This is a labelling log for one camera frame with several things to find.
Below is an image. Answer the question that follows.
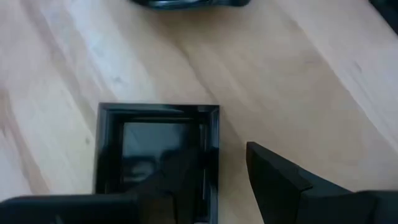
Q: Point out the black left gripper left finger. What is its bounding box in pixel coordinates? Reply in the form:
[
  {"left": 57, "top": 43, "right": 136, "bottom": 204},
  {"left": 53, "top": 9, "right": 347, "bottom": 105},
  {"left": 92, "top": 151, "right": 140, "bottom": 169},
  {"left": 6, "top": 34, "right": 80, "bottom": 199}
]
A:
[{"left": 136, "top": 148, "right": 203, "bottom": 224}]

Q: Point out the black small square plate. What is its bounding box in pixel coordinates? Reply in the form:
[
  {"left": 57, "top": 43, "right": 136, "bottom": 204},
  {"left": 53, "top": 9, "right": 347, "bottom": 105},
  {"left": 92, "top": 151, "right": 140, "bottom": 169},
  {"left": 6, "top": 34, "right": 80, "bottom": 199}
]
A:
[{"left": 93, "top": 102, "right": 221, "bottom": 224}]

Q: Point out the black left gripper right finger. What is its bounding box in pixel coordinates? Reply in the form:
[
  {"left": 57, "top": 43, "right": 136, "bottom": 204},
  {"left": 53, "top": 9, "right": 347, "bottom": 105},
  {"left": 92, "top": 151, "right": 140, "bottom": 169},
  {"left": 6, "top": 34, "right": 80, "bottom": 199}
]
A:
[{"left": 245, "top": 141, "right": 314, "bottom": 224}]

